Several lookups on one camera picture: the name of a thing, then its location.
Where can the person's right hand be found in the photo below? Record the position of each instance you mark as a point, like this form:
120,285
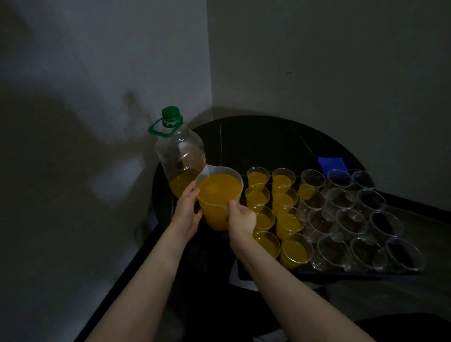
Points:
241,223

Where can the person's left hand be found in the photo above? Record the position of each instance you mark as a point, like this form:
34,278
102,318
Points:
184,218

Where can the person's left thumb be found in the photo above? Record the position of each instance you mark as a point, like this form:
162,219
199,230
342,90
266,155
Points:
198,217

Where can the person's right fingers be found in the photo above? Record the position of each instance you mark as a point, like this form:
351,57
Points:
239,210

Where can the clear pitcher with orange juice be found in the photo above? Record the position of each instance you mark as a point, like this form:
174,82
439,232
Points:
216,197

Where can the person's right forearm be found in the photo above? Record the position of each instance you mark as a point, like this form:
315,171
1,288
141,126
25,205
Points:
289,299

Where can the person's left forearm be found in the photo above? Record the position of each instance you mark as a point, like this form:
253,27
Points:
141,292

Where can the group of juice-filled clear cups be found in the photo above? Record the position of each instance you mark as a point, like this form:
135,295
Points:
283,218

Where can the clear plastic bottle green cap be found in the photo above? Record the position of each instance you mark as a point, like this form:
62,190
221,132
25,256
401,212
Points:
179,155

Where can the black tray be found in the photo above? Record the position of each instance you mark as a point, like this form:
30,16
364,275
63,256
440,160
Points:
317,275

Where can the blue cloth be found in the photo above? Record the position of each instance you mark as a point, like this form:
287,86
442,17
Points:
332,165

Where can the group of empty clear cups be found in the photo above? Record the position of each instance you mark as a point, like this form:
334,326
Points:
356,225

